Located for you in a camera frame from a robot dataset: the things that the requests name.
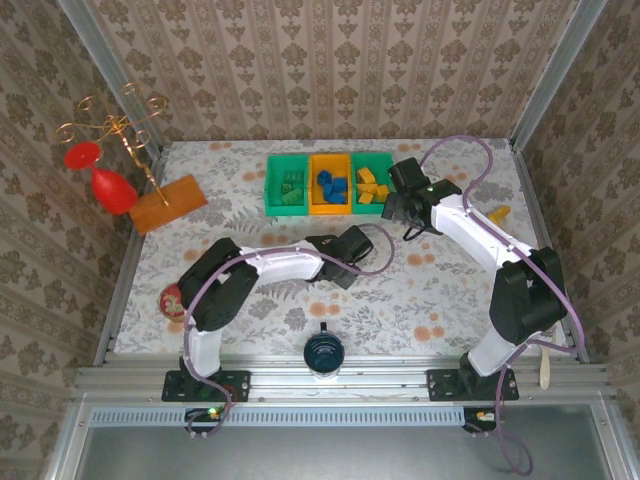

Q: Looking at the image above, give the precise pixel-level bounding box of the green plastic bin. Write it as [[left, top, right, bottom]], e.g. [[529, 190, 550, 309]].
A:
[[264, 153, 310, 218], [351, 151, 395, 216]]

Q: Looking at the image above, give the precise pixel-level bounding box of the orange plastic bin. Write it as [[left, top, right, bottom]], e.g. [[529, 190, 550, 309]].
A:
[[308, 152, 354, 217]]

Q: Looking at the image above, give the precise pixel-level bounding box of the dark blue mug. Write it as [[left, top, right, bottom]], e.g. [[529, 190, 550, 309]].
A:
[[302, 322, 346, 384]]

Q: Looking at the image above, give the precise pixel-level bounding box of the wooden block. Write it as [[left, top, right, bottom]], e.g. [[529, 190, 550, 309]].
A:
[[128, 174, 209, 236]]

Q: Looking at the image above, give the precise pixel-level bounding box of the black controller board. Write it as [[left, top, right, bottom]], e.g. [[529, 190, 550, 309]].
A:
[[463, 407, 506, 434], [185, 407, 226, 434]]

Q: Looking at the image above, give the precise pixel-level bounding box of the red plastic goblet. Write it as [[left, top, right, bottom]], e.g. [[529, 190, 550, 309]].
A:
[[63, 141, 139, 216]]

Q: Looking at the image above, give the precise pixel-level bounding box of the aluminium mounting rail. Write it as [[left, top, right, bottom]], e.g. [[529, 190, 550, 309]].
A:
[[74, 357, 614, 401]]

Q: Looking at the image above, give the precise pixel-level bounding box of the grey slotted cable duct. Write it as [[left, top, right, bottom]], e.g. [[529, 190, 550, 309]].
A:
[[89, 405, 466, 427]]

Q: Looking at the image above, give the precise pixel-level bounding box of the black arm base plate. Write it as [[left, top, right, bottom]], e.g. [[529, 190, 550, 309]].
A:
[[427, 368, 519, 403], [162, 369, 251, 404]]

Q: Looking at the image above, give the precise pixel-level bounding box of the aluminium frame post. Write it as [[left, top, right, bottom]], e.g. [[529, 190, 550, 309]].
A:
[[508, 0, 610, 150], [55, 0, 169, 159]]

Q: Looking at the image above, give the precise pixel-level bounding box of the gold wire stand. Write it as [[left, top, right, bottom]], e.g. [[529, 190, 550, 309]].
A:
[[54, 82, 171, 209]]

